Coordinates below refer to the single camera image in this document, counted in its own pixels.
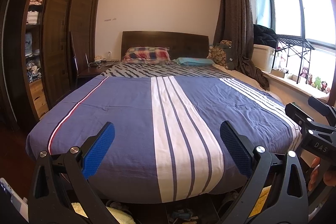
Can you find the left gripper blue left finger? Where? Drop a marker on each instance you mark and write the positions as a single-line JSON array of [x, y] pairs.
[[100, 144]]

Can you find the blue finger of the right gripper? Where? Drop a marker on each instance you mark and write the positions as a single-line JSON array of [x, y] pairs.
[[325, 110], [295, 113]]

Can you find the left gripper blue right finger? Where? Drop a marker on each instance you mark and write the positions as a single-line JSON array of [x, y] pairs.
[[238, 147]]

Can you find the person right hand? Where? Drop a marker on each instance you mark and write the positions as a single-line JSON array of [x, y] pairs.
[[329, 177]]

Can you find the toy figurines on sill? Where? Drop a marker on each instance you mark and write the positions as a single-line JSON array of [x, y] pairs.
[[316, 80]]

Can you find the black drying rack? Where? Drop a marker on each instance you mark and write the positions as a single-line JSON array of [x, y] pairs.
[[293, 46]]

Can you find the yellow fluffy rug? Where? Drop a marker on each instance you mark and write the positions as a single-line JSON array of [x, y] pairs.
[[123, 217]]

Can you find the blue white striped bedspread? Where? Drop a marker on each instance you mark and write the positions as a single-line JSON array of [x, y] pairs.
[[167, 145]]

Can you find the white storage box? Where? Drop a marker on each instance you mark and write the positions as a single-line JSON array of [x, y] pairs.
[[263, 57]]

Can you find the dark bedside table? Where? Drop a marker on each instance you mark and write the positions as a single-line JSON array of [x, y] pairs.
[[91, 72]]

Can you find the black jacket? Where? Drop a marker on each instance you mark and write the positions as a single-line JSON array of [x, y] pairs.
[[264, 36]]

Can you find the phone with screen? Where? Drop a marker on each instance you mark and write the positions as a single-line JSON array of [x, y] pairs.
[[18, 203]]

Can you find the patterned brown cushion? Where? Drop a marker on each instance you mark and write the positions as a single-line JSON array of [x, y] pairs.
[[223, 54]]

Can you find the zebra patterned sheet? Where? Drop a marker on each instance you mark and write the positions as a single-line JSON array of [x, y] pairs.
[[162, 70]]

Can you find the teal pillow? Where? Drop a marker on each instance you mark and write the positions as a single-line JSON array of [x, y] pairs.
[[193, 62]]

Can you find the plaid red blue pillow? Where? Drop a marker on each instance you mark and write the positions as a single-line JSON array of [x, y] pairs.
[[147, 55]]

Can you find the brown curtain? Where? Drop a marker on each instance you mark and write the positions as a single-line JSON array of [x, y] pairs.
[[235, 24]]

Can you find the dark wooden headboard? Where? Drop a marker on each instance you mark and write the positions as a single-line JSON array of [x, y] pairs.
[[179, 44]]

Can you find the dark wooden wardrobe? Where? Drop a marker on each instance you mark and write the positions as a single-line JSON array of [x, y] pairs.
[[36, 58]]

